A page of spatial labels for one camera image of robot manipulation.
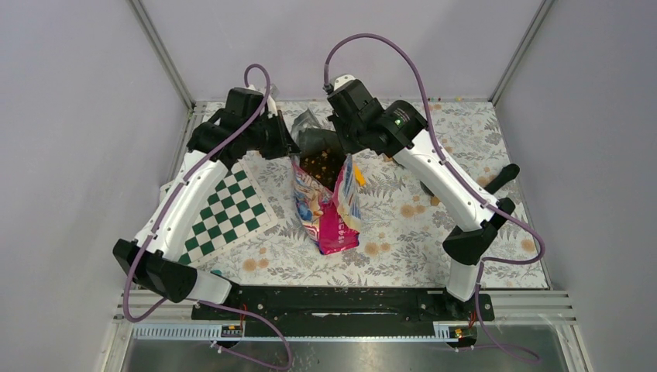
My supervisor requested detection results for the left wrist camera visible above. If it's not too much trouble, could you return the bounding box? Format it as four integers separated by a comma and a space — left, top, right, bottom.
266, 84, 279, 117

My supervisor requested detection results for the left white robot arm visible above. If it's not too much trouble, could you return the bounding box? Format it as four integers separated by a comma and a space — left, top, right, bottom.
112, 86, 299, 319

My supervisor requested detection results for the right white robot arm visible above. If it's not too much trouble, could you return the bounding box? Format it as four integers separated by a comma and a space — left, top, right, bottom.
325, 75, 515, 319

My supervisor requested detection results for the pink blue pet food bag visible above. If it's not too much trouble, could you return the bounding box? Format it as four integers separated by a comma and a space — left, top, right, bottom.
291, 109, 363, 255

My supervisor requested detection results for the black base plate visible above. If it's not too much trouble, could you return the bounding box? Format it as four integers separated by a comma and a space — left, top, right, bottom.
191, 286, 495, 339

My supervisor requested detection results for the black pet bowl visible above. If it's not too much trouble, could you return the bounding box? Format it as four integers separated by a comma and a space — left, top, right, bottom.
420, 182, 440, 204

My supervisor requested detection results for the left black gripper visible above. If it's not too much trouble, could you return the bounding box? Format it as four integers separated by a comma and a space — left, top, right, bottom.
244, 108, 300, 159

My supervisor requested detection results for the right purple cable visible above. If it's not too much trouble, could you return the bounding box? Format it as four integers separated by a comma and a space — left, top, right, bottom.
323, 33, 546, 367

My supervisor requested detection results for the black marker orange tip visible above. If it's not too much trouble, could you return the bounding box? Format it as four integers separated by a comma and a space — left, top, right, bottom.
484, 164, 521, 194

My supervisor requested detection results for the green white chessboard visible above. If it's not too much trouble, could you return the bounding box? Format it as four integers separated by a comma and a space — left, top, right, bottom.
177, 160, 278, 267

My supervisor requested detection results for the yellow plastic scoop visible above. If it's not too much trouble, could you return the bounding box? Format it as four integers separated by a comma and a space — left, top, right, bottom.
353, 164, 366, 187

